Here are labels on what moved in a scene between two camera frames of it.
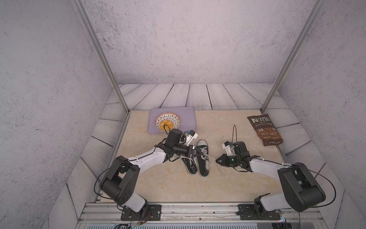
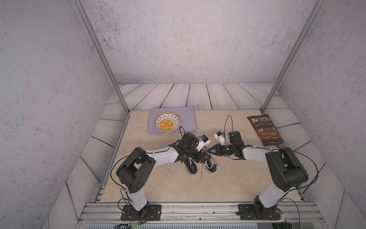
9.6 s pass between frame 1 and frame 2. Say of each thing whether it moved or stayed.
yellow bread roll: stayed
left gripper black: moved
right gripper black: moved
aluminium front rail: stayed
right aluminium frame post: stayed
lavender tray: stayed
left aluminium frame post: stayed
